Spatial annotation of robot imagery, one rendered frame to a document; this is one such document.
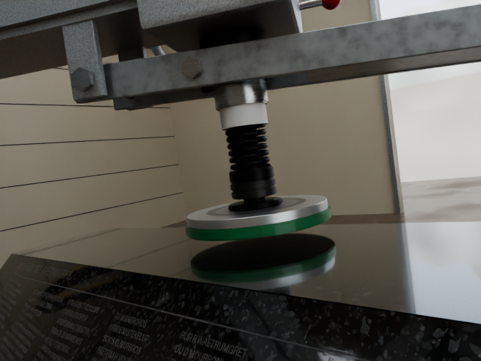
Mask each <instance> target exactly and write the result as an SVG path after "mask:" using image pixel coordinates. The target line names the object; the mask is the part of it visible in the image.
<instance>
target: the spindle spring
mask: <svg viewBox="0 0 481 361"><path fill-rule="evenodd" d="M265 126H266V124H255V125H244V126H239V127H232V128H230V129H228V130H226V132H225V134H226V135H227V136H229V137H227V139H226V141H227V143H230V144H228V145H227V148H228V149H229V150H231V151H229V152H228V155H229V156H230V157H232V158H230V159H229V162H230V163H236V164H233V165H231V166H230V169H231V170H239V168H246V167H250V166H254V165H260V164H262V167H267V166H271V164H270V163H267V162H269V161H270V158H269V157H268V156H266V155H268V154H269V151H268V150H261V149H265V148H267V147H268V143H261V142H265V141H267V139H268V138H267V137H266V136H258V137H257V138H250V139H246V140H239V139H242V138H249V137H253V136H257V135H264V134H266V130H265V129H262V130H254V131H249V132H245V133H239V134H236V135H234V133H238V132H242V131H245V130H252V129H256V128H262V127H265ZM236 140H239V141H236ZM254 143H259V144H258V145H252V146H248V147H244V148H238V149H236V148H237V147H240V146H244V145H250V144H254ZM255 150H260V151H258V152H255V153H249V154H245V155H239V156H237V154H241V153H247V152H251V151H255ZM259 157H261V158H260V159H257V160H250V161H246V162H242V163H238V161H242V160H249V159H253V158H259Z"/></svg>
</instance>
